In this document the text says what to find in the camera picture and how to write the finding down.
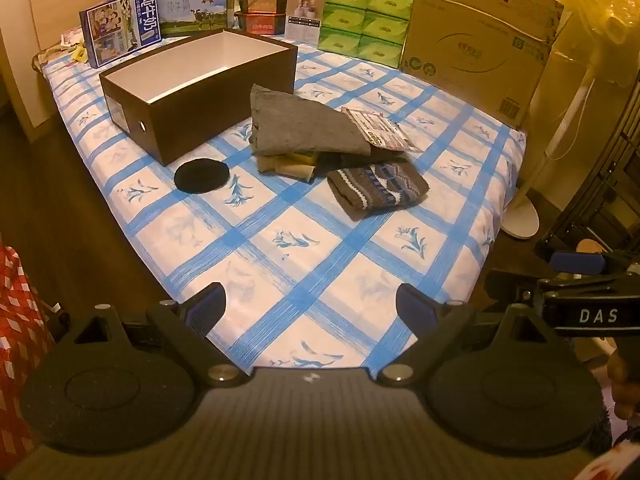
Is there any orange box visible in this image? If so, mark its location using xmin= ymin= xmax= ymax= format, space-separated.
xmin=234 ymin=0 xmax=290 ymax=15

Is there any white standing fan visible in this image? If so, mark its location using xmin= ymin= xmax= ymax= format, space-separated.
xmin=500 ymin=67 xmax=598 ymax=240
xmin=530 ymin=0 xmax=640 ymax=171

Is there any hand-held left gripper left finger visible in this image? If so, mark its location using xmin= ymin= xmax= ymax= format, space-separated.
xmin=70 ymin=282 xmax=249 ymax=388

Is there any black metal rack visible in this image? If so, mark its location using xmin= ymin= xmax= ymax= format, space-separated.
xmin=545 ymin=95 xmax=640 ymax=261

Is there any beige stocking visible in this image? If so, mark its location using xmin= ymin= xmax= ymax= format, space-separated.
xmin=256 ymin=152 xmax=317 ymax=181

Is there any brown patterned knit sock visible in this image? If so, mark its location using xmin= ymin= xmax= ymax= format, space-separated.
xmin=326 ymin=161 xmax=431 ymax=220

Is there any white product box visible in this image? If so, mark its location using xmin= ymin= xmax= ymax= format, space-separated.
xmin=284 ymin=0 xmax=328 ymax=43

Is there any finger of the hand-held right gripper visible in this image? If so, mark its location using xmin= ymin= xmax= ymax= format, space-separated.
xmin=534 ymin=242 xmax=640 ymax=279
xmin=486 ymin=269 xmax=548 ymax=311

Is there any large cardboard box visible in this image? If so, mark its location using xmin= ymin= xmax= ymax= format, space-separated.
xmin=398 ymin=0 xmax=565 ymax=130

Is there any person's right hand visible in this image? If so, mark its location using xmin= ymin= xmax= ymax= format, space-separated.
xmin=606 ymin=349 xmax=640 ymax=422

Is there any black round pad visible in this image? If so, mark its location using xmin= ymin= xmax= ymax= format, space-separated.
xmin=173 ymin=158 xmax=230 ymax=194

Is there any grey fluffy cloth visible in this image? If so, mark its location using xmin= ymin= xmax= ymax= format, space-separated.
xmin=249 ymin=83 xmax=373 ymax=157

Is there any blue checked bed sheet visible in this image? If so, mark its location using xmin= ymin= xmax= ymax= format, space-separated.
xmin=37 ymin=42 xmax=528 ymax=381

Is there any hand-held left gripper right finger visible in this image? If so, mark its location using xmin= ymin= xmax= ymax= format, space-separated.
xmin=375 ymin=283 xmax=556 ymax=386

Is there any cow print milk box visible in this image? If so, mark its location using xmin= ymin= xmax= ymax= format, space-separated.
xmin=156 ymin=0 xmax=236 ymax=37

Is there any red checked bag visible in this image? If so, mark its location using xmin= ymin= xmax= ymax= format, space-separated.
xmin=0 ymin=245 xmax=56 ymax=456

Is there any stack of green tissue packs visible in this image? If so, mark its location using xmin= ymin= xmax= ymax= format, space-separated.
xmin=317 ymin=0 xmax=416 ymax=68

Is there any dark brown storage box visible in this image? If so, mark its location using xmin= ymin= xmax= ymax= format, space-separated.
xmin=98 ymin=27 xmax=299 ymax=167

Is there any blue milk carton box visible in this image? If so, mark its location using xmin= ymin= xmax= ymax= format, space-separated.
xmin=79 ymin=0 xmax=163 ymax=70

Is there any red printed plastic packet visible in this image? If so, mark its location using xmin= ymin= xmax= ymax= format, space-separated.
xmin=341 ymin=106 xmax=423 ymax=153

